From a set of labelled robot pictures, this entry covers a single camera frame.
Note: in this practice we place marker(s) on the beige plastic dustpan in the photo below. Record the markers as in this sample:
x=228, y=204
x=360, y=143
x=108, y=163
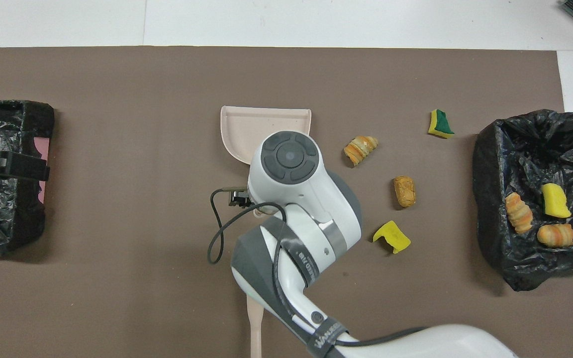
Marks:
x=246, y=129

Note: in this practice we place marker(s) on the yellow notched sponge piece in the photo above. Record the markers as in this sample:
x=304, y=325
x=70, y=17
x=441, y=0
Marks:
x=396, y=238

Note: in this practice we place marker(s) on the toy croissant piece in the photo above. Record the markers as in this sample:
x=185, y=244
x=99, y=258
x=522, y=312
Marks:
x=361, y=149
x=556, y=234
x=519, y=213

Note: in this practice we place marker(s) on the brown bread roll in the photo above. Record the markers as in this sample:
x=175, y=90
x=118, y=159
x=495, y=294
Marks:
x=405, y=191

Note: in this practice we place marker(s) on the green yellow sponge piece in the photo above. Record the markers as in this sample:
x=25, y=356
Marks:
x=439, y=124
x=555, y=201

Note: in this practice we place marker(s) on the black bag covered bin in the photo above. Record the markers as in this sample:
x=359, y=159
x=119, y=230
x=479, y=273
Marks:
x=515, y=149

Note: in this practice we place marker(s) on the brown table mat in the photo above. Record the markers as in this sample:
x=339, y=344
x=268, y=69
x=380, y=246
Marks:
x=117, y=248

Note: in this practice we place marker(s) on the beige hand brush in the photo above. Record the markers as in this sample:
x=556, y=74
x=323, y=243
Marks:
x=255, y=328

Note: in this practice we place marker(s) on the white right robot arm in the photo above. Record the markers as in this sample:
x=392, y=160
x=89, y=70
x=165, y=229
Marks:
x=291, y=189

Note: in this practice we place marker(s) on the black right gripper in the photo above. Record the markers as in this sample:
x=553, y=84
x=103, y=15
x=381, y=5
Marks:
x=240, y=197

